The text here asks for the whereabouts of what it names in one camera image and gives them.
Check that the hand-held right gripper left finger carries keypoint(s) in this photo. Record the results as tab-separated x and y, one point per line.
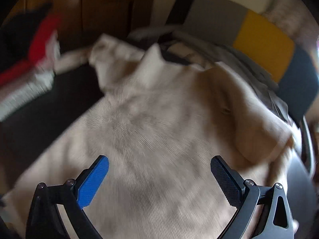
93	181

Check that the grey yellow blue armchair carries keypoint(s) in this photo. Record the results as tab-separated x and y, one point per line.
264	39

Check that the beige knitted sweater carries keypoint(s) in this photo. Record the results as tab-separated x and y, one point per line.
149	129

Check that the black rolled mat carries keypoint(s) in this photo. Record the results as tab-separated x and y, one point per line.
182	2

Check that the red and white cloth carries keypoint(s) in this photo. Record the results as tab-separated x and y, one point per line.
37	49

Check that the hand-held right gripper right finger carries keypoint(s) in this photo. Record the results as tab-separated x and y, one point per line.
225	181

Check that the grey cloth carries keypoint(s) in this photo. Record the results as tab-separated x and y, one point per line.
261	79

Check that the wooden wardrobe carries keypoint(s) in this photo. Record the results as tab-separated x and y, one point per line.
99	10

